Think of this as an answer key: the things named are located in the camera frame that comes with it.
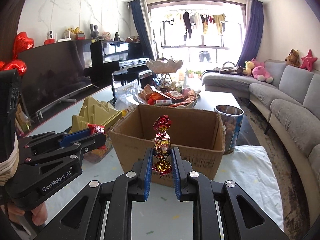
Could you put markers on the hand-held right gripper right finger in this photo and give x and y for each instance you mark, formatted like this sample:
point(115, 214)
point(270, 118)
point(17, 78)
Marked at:
point(176, 177)

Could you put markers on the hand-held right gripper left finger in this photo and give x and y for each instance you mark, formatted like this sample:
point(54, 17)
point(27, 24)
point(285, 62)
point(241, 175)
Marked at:
point(147, 177)

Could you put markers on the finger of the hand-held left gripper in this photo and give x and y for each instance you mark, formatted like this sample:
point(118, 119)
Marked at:
point(75, 137)
point(92, 143)

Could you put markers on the small red candy packet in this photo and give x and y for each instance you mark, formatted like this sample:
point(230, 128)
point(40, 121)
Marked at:
point(96, 129)

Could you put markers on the red gold candy strip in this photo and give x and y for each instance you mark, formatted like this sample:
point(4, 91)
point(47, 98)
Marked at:
point(162, 142)

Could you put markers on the cardboard box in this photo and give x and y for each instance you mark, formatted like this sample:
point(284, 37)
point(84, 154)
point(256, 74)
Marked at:
point(190, 130)

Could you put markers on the person's left hand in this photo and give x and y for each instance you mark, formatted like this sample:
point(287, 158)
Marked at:
point(40, 215)

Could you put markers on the gold mountain-shaped container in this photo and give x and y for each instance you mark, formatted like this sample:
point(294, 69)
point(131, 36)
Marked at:
point(95, 115)

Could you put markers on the flat screen television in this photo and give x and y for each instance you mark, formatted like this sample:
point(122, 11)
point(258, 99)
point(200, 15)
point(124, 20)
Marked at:
point(55, 75)

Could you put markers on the clear plastic nut jar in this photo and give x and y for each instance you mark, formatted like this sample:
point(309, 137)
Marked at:
point(230, 130)

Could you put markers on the white cloth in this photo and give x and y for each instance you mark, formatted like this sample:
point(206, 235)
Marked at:
point(250, 175)

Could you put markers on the black piano bench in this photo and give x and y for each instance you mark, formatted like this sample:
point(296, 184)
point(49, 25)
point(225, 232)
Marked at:
point(130, 75)

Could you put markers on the pile of assorted snack packets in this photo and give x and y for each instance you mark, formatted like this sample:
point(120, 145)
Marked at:
point(170, 96)

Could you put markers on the black upright piano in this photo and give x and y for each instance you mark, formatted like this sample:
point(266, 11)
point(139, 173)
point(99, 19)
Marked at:
point(110, 52)

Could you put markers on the red heart foil balloon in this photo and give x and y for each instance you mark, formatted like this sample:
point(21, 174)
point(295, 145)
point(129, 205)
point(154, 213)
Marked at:
point(23, 42)
point(13, 67)

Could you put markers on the small red box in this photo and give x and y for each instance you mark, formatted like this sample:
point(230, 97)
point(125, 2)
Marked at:
point(80, 36)

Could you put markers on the white two-tier shell tray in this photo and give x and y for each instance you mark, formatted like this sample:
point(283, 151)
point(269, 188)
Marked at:
point(162, 67)

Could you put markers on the small potted plants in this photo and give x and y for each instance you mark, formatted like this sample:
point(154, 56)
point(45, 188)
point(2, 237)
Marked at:
point(195, 73)

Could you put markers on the grey bunny plush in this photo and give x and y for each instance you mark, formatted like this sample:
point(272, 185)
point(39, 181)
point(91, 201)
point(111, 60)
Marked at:
point(94, 33)

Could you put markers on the small doll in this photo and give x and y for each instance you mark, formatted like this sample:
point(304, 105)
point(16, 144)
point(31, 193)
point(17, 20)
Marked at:
point(106, 35)

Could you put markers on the yellow ornament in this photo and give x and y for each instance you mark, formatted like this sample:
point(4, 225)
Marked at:
point(73, 30)

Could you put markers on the black metronome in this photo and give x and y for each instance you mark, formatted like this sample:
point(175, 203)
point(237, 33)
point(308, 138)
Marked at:
point(116, 36)

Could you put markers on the patterned floor rug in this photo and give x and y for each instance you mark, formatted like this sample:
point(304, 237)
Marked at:
point(287, 167)

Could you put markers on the beige handbag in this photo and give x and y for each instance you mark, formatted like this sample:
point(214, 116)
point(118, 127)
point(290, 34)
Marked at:
point(231, 68)

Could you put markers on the blue curtain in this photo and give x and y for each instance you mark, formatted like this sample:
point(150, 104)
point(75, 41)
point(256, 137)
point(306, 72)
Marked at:
point(251, 30)
point(140, 30)

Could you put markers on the hanging denim shorts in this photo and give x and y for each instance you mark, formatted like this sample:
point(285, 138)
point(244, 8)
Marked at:
point(205, 56)

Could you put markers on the grey sectional sofa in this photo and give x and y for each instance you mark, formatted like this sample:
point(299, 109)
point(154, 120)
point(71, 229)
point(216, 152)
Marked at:
point(287, 110)

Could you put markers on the yellow plush toy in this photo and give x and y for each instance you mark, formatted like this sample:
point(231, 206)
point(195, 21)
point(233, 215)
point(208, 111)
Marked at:
point(248, 67)

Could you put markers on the pink plush toy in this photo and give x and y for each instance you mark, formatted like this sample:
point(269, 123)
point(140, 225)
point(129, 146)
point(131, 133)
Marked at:
point(261, 71)

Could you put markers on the row of hanging laundry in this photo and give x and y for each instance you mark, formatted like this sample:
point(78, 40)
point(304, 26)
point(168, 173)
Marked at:
point(187, 22)

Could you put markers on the brown plush toy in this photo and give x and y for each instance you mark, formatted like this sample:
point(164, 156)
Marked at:
point(293, 58)

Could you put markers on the star-shaped plush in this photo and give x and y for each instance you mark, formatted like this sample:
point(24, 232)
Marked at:
point(309, 61)

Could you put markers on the white home camera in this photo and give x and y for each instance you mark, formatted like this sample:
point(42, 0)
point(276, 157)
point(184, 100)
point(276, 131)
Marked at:
point(50, 37)

